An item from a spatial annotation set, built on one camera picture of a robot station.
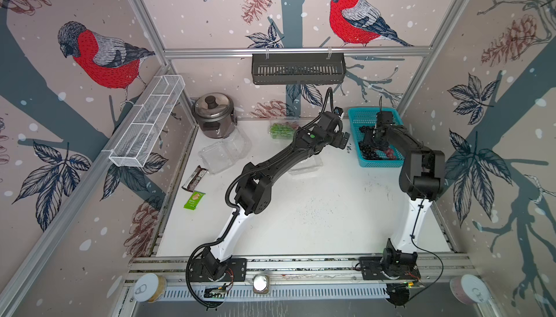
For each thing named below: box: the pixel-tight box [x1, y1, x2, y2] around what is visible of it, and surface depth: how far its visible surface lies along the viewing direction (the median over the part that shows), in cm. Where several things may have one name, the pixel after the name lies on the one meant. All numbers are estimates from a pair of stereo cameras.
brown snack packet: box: [180, 165, 209, 193], surface depth 97 cm
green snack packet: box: [183, 190, 206, 211], surface depth 92 cm
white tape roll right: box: [449, 274, 491, 305], surface depth 67 cm
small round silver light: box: [251, 274, 271, 294], surface depth 64 cm
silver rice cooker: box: [191, 92, 238, 139], surface depth 105 cm
